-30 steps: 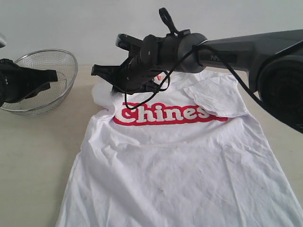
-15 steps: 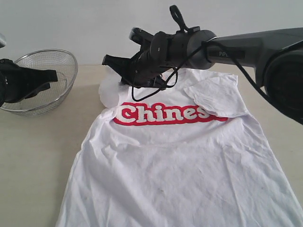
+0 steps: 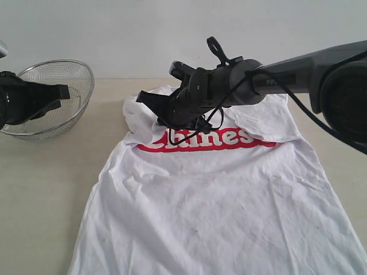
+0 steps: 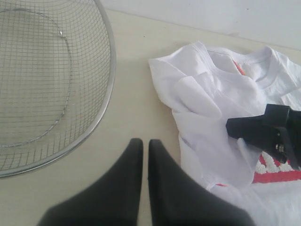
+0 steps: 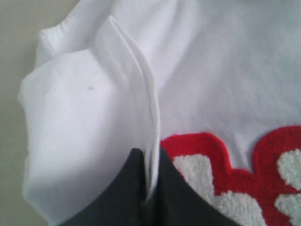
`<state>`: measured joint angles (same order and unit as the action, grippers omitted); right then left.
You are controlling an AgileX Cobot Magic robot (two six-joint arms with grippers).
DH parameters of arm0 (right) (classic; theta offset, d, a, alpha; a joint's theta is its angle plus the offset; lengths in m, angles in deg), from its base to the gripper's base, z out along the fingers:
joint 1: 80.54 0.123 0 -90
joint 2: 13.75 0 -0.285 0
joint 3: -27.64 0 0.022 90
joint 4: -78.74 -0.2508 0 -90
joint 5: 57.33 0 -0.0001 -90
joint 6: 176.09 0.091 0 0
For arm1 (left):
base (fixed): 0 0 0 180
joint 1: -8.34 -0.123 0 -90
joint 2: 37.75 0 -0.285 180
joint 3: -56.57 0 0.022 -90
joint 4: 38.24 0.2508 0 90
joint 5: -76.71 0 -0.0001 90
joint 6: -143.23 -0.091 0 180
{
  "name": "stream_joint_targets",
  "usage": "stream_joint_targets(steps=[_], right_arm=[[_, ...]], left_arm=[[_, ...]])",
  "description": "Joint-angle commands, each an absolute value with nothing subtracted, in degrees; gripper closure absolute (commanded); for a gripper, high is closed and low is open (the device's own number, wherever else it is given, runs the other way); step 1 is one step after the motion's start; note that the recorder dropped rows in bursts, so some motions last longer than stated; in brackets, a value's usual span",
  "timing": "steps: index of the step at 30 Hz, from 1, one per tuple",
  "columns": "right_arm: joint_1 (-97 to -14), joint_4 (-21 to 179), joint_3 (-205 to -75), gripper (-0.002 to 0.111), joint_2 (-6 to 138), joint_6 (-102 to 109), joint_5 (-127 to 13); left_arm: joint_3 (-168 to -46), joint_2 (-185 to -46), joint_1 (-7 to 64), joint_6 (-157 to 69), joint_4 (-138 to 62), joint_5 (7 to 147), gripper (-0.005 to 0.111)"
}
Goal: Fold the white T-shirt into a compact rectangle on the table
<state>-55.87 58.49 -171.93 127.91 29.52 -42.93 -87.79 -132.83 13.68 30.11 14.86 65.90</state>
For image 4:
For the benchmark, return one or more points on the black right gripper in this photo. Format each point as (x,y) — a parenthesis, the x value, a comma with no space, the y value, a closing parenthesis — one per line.
(277,120)

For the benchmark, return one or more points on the white t-shirt red lettering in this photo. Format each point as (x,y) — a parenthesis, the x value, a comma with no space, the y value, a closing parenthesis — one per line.
(206,86)

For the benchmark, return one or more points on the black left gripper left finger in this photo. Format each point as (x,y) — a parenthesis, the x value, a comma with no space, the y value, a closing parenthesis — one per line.
(113,200)

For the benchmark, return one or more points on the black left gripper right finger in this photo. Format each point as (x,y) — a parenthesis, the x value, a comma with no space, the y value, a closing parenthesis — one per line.
(177,200)

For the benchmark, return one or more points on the metal wire mesh basket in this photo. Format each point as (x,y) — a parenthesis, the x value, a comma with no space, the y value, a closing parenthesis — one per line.
(57,70)

